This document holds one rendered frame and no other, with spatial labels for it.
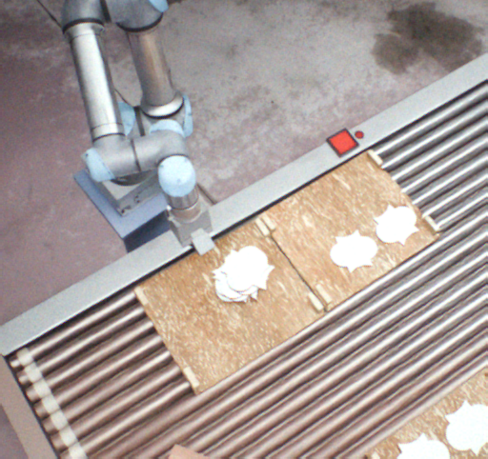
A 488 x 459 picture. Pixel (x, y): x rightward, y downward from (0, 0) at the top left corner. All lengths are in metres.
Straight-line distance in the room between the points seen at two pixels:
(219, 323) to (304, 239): 0.35
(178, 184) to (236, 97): 2.01
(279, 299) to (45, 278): 1.38
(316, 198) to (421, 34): 1.82
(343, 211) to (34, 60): 2.04
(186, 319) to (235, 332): 0.14
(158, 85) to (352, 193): 0.67
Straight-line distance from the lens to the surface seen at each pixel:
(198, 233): 1.83
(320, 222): 2.25
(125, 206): 2.31
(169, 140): 1.72
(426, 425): 2.10
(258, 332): 2.11
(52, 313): 2.22
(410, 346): 2.17
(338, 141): 2.41
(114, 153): 1.73
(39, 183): 3.49
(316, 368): 2.11
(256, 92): 3.64
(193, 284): 2.17
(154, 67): 2.00
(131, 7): 1.87
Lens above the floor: 2.94
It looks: 63 degrees down
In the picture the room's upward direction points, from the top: 5 degrees clockwise
